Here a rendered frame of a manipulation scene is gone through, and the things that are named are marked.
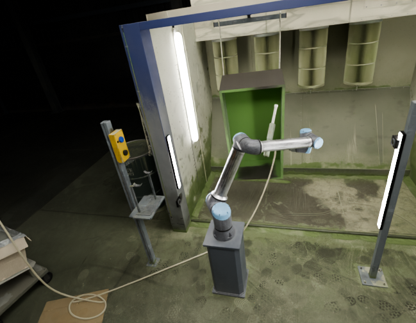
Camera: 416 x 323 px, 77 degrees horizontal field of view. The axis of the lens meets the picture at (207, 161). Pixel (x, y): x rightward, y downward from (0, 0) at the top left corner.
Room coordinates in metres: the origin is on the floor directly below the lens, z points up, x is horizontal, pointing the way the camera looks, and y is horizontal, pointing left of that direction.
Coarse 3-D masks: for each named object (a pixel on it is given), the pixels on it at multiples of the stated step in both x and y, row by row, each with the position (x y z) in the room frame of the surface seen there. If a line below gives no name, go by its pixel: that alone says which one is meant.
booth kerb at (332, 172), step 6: (216, 168) 3.60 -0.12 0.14; (222, 168) 3.56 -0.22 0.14; (288, 168) 3.24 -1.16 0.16; (294, 168) 3.21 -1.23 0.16; (300, 168) 3.19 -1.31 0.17; (306, 168) 3.16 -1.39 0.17; (312, 168) 3.14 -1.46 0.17; (318, 168) 3.11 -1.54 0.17; (324, 168) 3.09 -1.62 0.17; (330, 168) 3.07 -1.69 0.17; (336, 168) 3.04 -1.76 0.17; (306, 174) 3.16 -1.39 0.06; (312, 174) 3.13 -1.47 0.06; (318, 174) 3.11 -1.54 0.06; (324, 174) 3.08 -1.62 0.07; (330, 174) 3.05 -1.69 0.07; (336, 174) 3.03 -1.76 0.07; (342, 174) 3.00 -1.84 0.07; (348, 174) 2.98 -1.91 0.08; (354, 174) 2.96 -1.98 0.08; (360, 174) 2.93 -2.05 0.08; (366, 174) 2.91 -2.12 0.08; (372, 174) 2.89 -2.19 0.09; (378, 174) 2.86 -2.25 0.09; (384, 174) 2.84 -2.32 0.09; (408, 174) 2.75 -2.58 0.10
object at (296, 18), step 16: (192, 0) 3.76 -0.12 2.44; (208, 0) 3.70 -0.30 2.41; (224, 0) 3.64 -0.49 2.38; (352, 0) 3.19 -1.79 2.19; (368, 0) 3.14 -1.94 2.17; (384, 0) 3.09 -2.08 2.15; (400, 0) 3.04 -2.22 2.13; (240, 16) 3.58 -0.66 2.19; (256, 16) 3.52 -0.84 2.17; (288, 16) 3.40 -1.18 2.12; (304, 16) 3.34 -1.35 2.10; (320, 16) 3.29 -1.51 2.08; (336, 16) 3.24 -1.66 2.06; (352, 16) 3.18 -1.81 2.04; (368, 16) 3.13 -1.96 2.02; (384, 16) 3.07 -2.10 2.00; (400, 16) 3.02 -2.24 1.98; (208, 32) 3.71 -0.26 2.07; (224, 32) 3.65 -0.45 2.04; (240, 32) 3.58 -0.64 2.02; (256, 32) 3.51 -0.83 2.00
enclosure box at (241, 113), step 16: (224, 80) 2.67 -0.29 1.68; (240, 80) 2.60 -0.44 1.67; (256, 80) 2.53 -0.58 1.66; (272, 80) 2.46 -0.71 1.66; (224, 96) 2.83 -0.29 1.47; (240, 96) 2.82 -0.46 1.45; (256, 96) 2.79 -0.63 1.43; (272, 96) 2.75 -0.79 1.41; (224, 112) 2.52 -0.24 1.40; (240, 112) 2.87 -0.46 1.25; (256, 112) 2.83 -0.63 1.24; (272, 112) 2.79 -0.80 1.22; (224, 128) 2.56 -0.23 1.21; (240, 128) 2.91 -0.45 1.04; (256, 128) 2.88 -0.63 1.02; (256, 160) 2.97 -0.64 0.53; (272, 160) 2.91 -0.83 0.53; (240, 176) 2.74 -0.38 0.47; (256, 176) 2.69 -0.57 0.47; (272, 176) 2.64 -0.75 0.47
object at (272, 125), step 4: (276, 104) 2.30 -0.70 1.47; (276, 108) 2.28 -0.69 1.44; (272, 116) 2.26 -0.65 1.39; (272, 120) 2.23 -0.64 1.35; (272, 124) 2.20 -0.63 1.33; (272, 128) 2.18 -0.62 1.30; (268, 132) 2.17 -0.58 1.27; (272, 132) 2.16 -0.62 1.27; (268, 136) 2.15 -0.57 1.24; (272, 136) 2.15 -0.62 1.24; (264, 152) 2.08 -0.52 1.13; (268, 152) 2.06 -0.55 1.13; (268, 156) 2.06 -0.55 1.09
